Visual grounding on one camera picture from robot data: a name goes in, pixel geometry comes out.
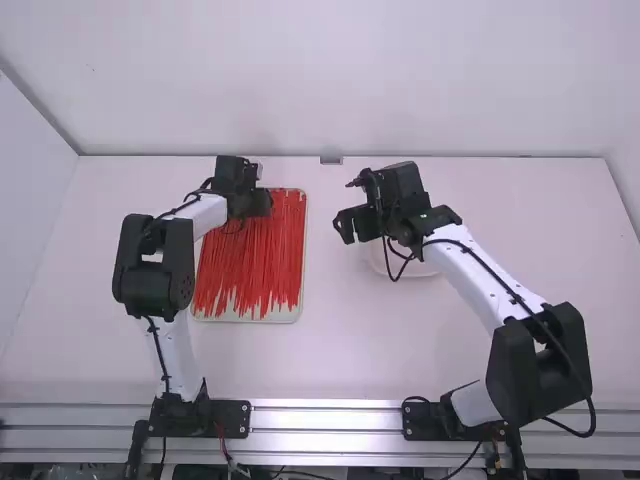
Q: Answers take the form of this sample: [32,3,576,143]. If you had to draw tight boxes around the row of orange cable ties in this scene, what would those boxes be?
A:
[193,188,306,319]

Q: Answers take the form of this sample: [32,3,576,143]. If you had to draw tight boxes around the white dish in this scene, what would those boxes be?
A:
[368,243,439,279]

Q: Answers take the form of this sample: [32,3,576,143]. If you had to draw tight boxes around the pale tray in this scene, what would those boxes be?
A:
[191,187,309,325]

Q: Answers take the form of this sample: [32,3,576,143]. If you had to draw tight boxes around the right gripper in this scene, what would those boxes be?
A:
[333,201,402,246]

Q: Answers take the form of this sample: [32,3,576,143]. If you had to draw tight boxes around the black cable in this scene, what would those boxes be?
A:
[524,309,598,439]
[144,177,221,236]
[380,234,420,283]

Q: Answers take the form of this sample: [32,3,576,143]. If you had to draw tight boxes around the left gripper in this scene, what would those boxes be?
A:
[227,187,275,222]

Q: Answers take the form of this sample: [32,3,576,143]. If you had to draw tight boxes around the silver rails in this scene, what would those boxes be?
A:
[0,397,640,472]

